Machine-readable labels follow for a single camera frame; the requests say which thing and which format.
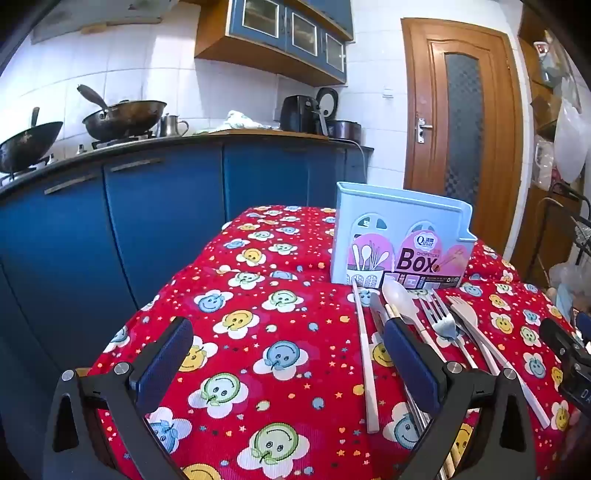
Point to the gas stove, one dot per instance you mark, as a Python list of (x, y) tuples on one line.
[(124, 141)]

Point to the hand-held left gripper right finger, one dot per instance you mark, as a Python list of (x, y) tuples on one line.
[(411, 364)]

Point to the white crumpled cloth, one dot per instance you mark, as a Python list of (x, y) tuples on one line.
[(240, 121)]

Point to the white plastic fork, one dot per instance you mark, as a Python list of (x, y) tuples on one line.
[(466, 318)]

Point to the blue base cabinets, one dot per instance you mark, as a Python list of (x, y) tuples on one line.
[(161, 207)]

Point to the large dark wok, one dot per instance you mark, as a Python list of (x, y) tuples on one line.
[(124, 117)]

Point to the wooden door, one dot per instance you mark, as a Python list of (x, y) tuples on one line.
[(425, 74)]

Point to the steel table knife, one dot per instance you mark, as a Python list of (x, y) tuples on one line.
[(377, 314)]

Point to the red smiley flower tablecloth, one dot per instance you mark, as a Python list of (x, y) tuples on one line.
[(277, 323)]

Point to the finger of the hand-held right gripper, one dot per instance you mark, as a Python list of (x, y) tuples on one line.
[(561, 341)]

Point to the blue wall cabinet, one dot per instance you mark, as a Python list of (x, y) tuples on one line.
[(272, 27)]

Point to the dark metal spatula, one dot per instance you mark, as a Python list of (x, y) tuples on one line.
[(92, 96)]

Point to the range hood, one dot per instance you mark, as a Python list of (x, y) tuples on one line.
[(101, 18)]

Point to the wooden counter board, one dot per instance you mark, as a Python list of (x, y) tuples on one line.
[(258, 132)]

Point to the black rice cooker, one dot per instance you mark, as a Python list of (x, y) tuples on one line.
[(344, 129)]

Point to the steel fork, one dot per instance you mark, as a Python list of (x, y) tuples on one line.
[(441, 323)]

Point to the light blue utensil holder box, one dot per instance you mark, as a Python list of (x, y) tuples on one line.
[(369, 203)]

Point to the white chopstick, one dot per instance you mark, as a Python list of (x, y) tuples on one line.
[(367, 360)]

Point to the steel pitcher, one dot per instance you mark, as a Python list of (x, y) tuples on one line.
[(171, 125)]

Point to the clear plastic bag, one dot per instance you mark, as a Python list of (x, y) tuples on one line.
[(568, 286)]

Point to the white plastic container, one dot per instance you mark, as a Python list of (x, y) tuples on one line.
[(544, 161)]

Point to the wooden shelf unit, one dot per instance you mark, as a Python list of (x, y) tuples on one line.
[(538, 221)]

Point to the white plastic spoon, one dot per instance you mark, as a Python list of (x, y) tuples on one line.
[(397, 295)]

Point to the small black wok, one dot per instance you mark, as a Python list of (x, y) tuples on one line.
[(27, 145)]

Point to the white plastic bag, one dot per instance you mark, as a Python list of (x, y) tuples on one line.
[(570, 138)]

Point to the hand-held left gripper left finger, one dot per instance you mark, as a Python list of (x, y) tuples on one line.
[(166, 364)]

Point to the black air fryer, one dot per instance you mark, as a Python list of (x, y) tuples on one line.
[(298, 113)]

